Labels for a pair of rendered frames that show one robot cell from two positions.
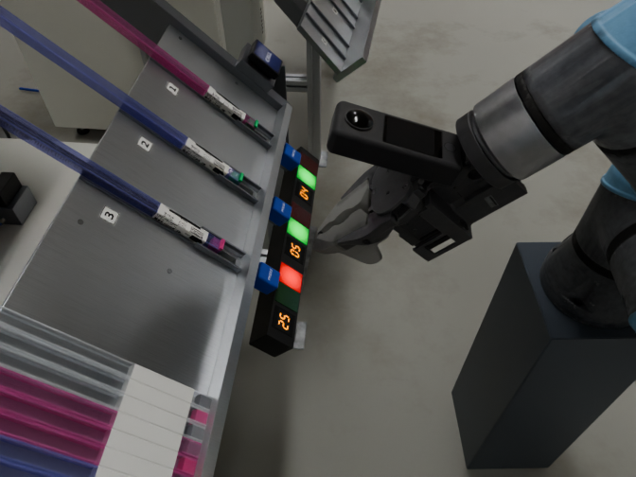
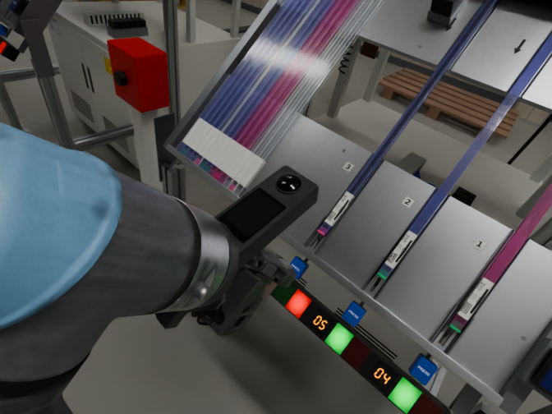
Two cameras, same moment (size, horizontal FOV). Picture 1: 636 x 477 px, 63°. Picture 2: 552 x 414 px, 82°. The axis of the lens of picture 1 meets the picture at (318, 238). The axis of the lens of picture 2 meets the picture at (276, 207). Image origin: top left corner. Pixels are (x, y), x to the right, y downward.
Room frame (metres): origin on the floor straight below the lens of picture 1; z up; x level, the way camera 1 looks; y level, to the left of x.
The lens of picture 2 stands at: (0.46, -0.25, 1.10)
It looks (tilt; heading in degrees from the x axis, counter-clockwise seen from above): 42 degrees down; 117
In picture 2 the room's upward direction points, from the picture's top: 13 degrees clockwise
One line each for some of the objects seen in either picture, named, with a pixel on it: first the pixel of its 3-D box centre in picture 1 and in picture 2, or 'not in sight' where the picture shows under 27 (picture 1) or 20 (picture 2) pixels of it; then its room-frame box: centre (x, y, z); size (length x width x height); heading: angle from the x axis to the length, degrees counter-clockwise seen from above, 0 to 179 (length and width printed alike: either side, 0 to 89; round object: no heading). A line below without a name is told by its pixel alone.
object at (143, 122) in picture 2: not in sight; (149, 161); (-0.36, 0.32, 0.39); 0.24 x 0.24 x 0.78; 85
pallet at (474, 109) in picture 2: not in sight; (445, 102); (0.23, 3.31, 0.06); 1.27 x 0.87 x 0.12; 179
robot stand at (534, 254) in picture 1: (535, 371); not in sight; (0.46, -0.41, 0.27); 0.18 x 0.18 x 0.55; 1
